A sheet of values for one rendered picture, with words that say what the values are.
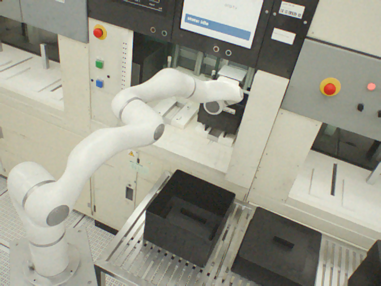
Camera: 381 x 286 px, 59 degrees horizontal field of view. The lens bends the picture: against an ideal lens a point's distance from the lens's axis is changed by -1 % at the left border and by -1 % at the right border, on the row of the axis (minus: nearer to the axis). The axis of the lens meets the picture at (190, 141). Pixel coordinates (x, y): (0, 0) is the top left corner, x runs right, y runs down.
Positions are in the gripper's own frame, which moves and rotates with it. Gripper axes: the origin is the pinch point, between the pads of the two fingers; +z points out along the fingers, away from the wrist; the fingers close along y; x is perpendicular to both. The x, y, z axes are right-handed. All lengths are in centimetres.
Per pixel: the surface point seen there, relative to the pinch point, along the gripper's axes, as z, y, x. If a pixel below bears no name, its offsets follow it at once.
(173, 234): -75, 5, -31
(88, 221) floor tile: -27, -67, -119
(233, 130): -10.1, 8.8, -22.2
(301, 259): -63, 53, -33
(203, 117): -9.8, -7.5, -20.7
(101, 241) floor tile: -38, -51, -119
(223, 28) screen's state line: -31.0, -2.5, 32.7
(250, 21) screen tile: -31.3, 6.4, 37.6
